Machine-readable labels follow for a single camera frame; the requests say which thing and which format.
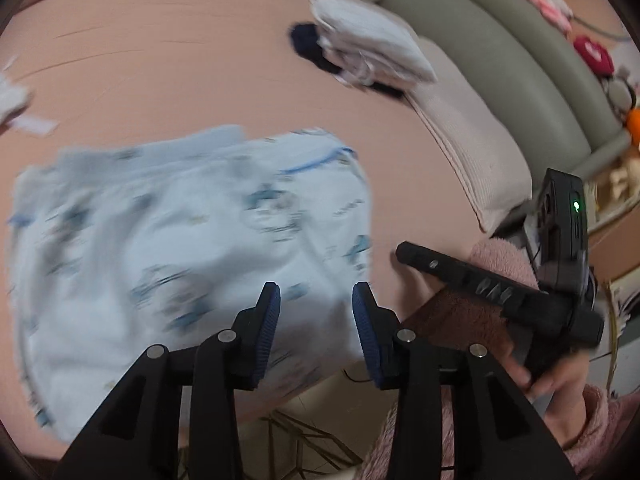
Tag light blue cartoon pajama pants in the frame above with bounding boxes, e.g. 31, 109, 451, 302
8, 126, 372, 442

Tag gold wire basket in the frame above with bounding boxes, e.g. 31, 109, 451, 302
260, 411, 363, 479

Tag person right hand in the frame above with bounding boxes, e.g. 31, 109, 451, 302
498, 344, 589, 448

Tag pink plush toy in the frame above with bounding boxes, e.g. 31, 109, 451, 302
527, 0, 572, 36

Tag pink round bed sheet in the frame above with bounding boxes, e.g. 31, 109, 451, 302
0, 0, 501, 461

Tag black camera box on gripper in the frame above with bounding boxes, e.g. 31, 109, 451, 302
537, 168, 589, 296

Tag folded navy garment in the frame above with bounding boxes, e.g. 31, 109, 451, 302
290, 22, 409, 101

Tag folded white clothes stack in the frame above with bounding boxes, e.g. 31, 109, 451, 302
310, 0, 437, 91

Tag red round plush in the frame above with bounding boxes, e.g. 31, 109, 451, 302
573, 36, 615, 78

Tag white crumpled clothes pile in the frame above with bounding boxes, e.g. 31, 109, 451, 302
1, 55, 58, 136

